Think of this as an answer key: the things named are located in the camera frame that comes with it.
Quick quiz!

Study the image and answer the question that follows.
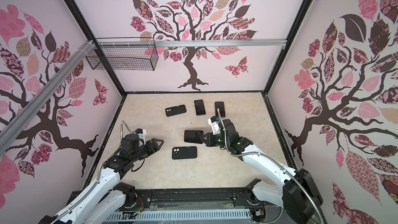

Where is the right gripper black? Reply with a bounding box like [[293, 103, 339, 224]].
[[199, 131, 230, 148]]

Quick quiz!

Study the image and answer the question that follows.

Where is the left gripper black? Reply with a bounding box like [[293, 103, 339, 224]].
[[131, 138, 164, 163]]

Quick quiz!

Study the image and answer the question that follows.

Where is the dark phone screen up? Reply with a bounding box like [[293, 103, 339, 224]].
[[183, 130, 204, 144]]

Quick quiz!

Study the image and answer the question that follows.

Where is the large black phone case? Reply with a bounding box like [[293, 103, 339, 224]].
[[172, 146, 198, 160]]

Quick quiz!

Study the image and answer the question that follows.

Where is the pink phone case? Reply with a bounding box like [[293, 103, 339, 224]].
[[214, 101, 226, 118]]

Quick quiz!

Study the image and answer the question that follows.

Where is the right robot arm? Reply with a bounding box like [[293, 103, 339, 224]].
[[202, 116, 325, 224]]

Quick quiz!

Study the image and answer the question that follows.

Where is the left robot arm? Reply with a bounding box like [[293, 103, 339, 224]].
[[39, 133, 164, 224]]

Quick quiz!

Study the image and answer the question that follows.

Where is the silver-edged black phone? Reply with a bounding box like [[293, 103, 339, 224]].
[[194, 100, 206, 116]]

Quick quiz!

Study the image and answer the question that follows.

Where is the small black phone case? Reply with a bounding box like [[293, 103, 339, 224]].
[[165, 105, 187, 117]]

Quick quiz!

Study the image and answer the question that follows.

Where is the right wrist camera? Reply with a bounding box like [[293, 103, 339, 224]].
[[208, 116, 221, 135]]

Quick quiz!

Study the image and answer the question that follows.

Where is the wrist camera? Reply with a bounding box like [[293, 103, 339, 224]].
[[134, 129, 147, 143], [208, 116, 221, 135]]

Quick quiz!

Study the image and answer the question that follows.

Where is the right metal conduit cable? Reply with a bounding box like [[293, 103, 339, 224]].
[[216, 108, 325, 224]]

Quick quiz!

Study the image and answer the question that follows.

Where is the metal conduit cable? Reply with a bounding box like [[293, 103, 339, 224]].
[[46, 120, 134, 224], [216, 108, 325, 224]]

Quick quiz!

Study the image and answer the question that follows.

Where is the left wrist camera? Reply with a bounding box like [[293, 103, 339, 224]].
[[134, 129, 147, 143]]

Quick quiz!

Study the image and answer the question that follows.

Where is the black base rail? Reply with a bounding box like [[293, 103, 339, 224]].
[[58, 186, 327, 224]]

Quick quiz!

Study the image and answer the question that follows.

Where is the white slotted cable duct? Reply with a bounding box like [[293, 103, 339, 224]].
[[103, 209, 251, 224]]

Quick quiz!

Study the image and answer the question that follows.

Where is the black wire basket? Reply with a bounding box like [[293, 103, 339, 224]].
[[86, 37, 159, 71]]

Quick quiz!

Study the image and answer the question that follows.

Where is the left metal conduit cable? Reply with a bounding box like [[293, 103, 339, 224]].
[[46, 120, 134, 224]]

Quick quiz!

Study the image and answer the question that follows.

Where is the back aluminium rail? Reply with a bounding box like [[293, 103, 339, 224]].
[[97, 39, 287, 47]]

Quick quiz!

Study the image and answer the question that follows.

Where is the aluminium rail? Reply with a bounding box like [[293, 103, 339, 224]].
[[1, 40, 94, 154], [97, 39, 287, 47]]

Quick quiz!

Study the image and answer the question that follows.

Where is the left aluminium rail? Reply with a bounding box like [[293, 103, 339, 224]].
[[1, 40, 94, 154]]

